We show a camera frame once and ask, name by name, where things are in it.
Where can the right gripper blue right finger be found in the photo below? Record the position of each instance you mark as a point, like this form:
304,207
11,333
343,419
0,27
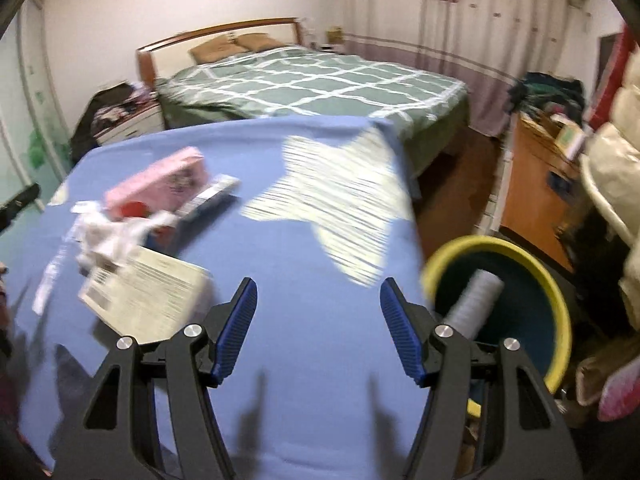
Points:
407,323

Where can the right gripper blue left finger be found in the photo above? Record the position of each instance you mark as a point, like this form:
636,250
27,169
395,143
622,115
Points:
228,326

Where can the bubble wrap sheet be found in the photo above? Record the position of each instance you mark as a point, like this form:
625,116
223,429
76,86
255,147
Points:
471,311

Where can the printed paper package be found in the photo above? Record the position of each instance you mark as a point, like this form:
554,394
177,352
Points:
150,297

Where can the white paper towel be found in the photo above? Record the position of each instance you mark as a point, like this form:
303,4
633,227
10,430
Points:
108,243

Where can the pink tissue box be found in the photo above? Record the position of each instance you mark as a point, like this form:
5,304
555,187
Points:
165,185

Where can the yellow rimmed trash bin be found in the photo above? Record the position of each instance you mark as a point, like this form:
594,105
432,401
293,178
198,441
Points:
531,308

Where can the blue tablecloth with white print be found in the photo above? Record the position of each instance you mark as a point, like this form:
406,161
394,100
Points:
318,391

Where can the orange wooden cabinet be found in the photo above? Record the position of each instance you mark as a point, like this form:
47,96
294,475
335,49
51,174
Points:
528,211

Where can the green checked duvet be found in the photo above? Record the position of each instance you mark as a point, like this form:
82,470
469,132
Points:
426,109

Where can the white nightstand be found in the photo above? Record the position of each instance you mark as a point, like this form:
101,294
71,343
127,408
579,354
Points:
148,119

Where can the pile of clothes on nightstand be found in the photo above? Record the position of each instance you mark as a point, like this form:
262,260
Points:
106,109

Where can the clothes pile on cabinet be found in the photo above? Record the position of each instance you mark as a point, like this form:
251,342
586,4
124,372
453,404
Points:
537,92

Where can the cream puffer jacket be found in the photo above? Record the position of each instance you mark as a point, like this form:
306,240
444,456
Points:
610,175

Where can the wooden bed with headboard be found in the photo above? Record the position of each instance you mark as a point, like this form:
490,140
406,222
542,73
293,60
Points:
164,58

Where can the sliding wardrobe door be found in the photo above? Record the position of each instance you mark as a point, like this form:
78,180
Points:
35,141

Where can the brown pillow left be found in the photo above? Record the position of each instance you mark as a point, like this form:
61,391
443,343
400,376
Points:
215,50

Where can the brown pillow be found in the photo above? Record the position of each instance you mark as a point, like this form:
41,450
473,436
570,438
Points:
215,50
258,42

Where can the brown pillow right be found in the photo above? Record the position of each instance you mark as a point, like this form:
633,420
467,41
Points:
258,42

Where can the pink beige curtain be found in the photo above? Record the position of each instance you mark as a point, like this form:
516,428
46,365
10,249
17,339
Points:
488,44

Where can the red garment hanging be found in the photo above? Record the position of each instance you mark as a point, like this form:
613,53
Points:
611,80

